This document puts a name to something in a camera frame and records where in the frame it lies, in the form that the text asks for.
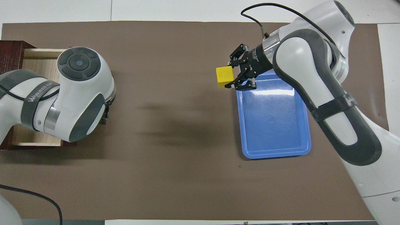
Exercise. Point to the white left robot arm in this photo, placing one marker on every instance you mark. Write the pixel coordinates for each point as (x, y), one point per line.
(78, 93)

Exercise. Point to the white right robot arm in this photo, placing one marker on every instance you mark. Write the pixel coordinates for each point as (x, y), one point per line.
(312, 68)

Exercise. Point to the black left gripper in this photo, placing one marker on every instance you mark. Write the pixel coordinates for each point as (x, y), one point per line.
(105, 115)

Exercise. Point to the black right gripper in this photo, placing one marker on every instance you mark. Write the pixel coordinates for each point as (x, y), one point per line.
(257, 62)

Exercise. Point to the brown table mat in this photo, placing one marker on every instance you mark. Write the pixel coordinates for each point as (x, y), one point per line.
(172, 156)

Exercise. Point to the wooden drawer with dark front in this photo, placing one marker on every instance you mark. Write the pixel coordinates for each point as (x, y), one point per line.
(40, 62)

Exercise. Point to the blue plastic tray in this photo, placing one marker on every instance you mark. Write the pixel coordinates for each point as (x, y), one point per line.
(272, 125)

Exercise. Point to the yellow cube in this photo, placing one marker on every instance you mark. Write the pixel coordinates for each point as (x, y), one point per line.
(224, 76)

